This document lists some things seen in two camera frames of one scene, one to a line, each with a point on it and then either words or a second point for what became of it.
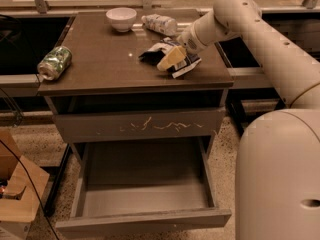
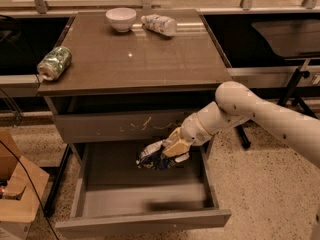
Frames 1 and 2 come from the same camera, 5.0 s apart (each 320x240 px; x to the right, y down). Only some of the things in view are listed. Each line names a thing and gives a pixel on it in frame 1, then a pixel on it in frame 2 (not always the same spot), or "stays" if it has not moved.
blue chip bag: (153, 54) → (155, 158)
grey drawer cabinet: (131, 81) stays
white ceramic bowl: (121, 18) stays
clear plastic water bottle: (161, 23) stays
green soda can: (50, 66) stays
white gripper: (189, 43) → (194, 129)
